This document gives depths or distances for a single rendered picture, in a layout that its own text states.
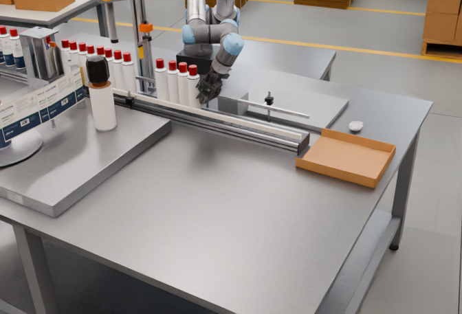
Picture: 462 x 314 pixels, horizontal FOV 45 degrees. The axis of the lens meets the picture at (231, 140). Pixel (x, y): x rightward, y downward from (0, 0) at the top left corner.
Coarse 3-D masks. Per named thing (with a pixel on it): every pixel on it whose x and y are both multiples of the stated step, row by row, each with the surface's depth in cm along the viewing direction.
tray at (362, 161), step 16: (320, 144) 220; (336, 144) 220; (352, 144) 220; (368, 144) 217; (384, 144) 214; (304, 160) 204; (320, 160) 210; (336, 160) 210; (352, 160) 210; (368, 160) 210; (384, 160) 209; (336, 176) 200; (352, 176) 197; (368, 176) 201
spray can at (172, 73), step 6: (174, 60) 233; (168, 66) 232; (174, 66) 232; (168, 72) 233; (174, 72) 232; (168, 78) 234; (174, 78) 233; (168, 84) 235; (174, 84) 234; (168, 90) 237; (174, 90) 236; (174, 96) 237; (174, 102) 239
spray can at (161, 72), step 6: (156, 60) 233; (162, 60) 233; (156, 66) 235; (162, 66) 234; (156, 72) 235; (162, 72) 235; (156, 78) 237; (162, 78) 236; (156, 84) 238; (162, 84) 237; (162, 90) 239; (162, 96) 240; (168, 96) 242
